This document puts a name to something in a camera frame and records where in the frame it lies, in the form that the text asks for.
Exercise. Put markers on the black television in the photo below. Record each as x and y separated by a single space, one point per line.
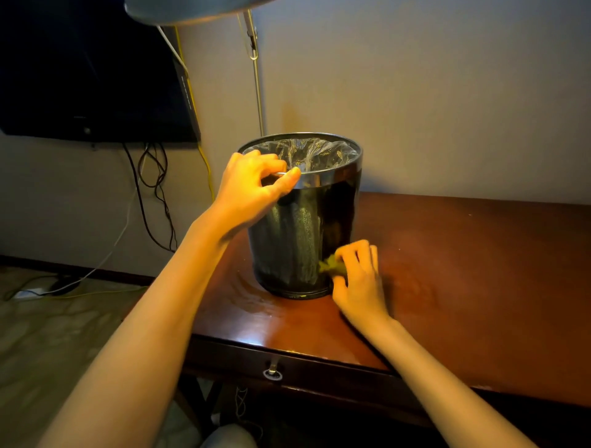
83 69

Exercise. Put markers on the brown wooden table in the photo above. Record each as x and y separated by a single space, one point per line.
485 286

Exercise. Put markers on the white power strip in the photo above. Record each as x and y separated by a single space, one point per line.
27 293

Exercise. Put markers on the person's right hand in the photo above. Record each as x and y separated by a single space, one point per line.
362 291

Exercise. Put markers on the person's right forearm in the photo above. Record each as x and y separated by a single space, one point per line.
443 397

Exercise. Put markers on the black metal trash bin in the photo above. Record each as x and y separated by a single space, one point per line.
295 240

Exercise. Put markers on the white trousers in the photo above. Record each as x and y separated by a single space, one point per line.
228 438

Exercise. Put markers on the green cleaning cloth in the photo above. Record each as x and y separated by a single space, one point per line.
330 265

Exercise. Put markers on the person's left forearm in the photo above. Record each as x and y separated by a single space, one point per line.
138 341

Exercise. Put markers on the grey shade metal lamp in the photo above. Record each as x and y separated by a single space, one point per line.
184 9

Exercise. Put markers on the clear plastic bin liner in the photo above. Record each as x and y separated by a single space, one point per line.
314 154

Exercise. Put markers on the person's left hand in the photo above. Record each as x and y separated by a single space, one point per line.
244 194

